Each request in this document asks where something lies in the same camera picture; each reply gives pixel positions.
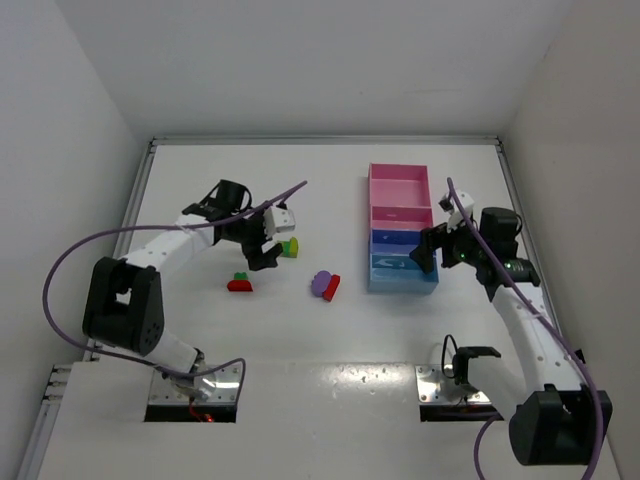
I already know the yellow-green lego brick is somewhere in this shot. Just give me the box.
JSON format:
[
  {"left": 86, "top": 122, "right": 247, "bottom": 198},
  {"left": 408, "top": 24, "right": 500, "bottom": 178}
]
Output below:
[{"left": 287, "top": 237, "right": 299, "bottom": 258}]

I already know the red rounded lego brick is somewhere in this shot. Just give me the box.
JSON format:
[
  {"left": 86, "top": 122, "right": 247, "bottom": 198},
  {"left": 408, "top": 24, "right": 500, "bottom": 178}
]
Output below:
[{"left": 227, "top": 279, "right": 253, "bottom": 292}]

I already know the purple rounded lego brick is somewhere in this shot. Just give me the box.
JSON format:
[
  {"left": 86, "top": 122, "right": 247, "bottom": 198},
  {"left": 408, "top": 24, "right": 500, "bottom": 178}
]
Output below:
[{"left": 311, "top": 270, "right": 332, "bottom": 297}]

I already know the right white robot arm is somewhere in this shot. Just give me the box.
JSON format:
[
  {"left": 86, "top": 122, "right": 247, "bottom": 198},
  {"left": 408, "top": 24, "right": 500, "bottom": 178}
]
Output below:
[{"left": 410, "top": 202, "right": 613, "bottom": 471}]

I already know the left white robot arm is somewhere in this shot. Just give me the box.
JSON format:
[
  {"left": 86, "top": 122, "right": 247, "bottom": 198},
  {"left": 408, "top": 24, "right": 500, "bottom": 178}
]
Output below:
[{"left": 82, "top": 180, "right": 295, "bottom": 390}]

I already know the pink blue sorting tray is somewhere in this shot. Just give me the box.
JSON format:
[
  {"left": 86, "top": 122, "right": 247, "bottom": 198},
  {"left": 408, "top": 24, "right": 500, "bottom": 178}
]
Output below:
[{"left": 368, "top": 163, "right": 439, "bottom": 295}]

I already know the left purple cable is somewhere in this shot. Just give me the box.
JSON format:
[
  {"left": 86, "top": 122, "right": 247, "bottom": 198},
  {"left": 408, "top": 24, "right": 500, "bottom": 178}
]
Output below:
[{"left": 42, "top": 180, "right": 309, "bottom": 396}]

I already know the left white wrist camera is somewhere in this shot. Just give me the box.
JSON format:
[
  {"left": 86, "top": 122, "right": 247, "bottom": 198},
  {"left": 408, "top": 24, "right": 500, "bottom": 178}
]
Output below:
[{"left": 263, "top": 206, "right": 296, "bottom": 237}]

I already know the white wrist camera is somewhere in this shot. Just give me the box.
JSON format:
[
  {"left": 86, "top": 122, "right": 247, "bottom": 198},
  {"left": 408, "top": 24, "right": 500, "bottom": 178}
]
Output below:
[
  {"left": 263, "top": 206, "right": 296, "bottom": 237},
  {"left": 438, "top": 189, "right": 475, "bottom": 232}
]

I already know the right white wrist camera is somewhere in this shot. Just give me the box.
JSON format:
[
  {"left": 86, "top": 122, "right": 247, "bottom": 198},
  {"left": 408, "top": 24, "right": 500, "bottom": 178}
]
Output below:
[{"left": 438, "top": 189, "right": 475, "bottom": 232}]

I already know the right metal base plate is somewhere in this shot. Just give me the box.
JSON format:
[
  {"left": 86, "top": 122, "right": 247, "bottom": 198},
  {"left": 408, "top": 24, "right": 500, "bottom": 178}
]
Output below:
[{"left": 415, "top": 364, "right": 491, "bottom": 406}]

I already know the metal base plate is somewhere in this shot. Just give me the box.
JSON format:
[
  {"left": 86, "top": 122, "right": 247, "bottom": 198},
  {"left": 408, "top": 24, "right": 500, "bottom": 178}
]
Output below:
[
  {"left": 148, "top": 363, "right": 244, "bottom": 407},
  {"left": 415, "top": 364, "right": 491, "bottom": 406}
]

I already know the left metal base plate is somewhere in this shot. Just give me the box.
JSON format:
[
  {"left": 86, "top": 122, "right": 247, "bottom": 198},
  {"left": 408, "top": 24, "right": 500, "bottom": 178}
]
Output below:
[{"left": 148, "top": 363, "right": 244, "bottom": 407}]

